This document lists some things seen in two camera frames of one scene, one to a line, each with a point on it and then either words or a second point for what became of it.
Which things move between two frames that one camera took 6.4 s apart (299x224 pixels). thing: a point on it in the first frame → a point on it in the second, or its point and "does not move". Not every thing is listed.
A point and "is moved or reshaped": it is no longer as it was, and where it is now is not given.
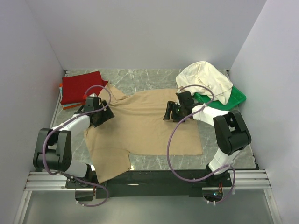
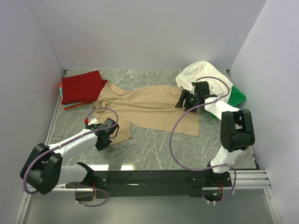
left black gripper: (103, 115) → (109, 123)
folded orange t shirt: (73, 106) does not move
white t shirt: (203, 73) does not move
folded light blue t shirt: (67, 105) does not move
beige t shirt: (138, 128) is moved or reshaped
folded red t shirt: (74, 87) does not move
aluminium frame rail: (248, 179) does not move
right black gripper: (174, 112) → (185, 97)
